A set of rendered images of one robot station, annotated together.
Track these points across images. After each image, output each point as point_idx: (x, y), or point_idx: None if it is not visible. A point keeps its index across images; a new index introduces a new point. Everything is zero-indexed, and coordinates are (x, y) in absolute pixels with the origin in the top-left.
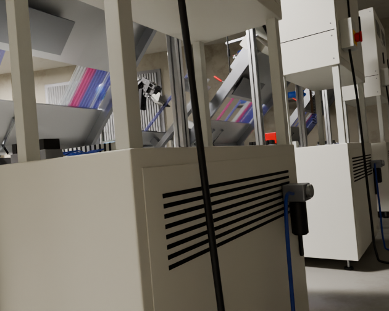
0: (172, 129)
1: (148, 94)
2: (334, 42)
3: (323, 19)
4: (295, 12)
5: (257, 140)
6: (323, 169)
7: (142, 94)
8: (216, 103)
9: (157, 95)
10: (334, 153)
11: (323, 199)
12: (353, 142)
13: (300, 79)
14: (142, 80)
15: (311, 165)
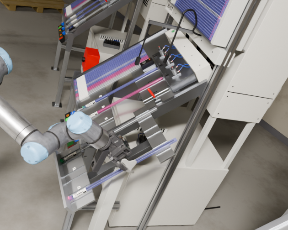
0: (111, 170)
1: (118, 159)
2: (266, 108)
3: (272, 88)
4: (259, 71)
5: (173, 164)
6: (205, 182)
7: (109, 157)
8: None
9: (130, 164)
10: (217, 175)
11: (194, 197)
12: (217, 153)
13: None
14: (112, 139)
15: (199, 179)
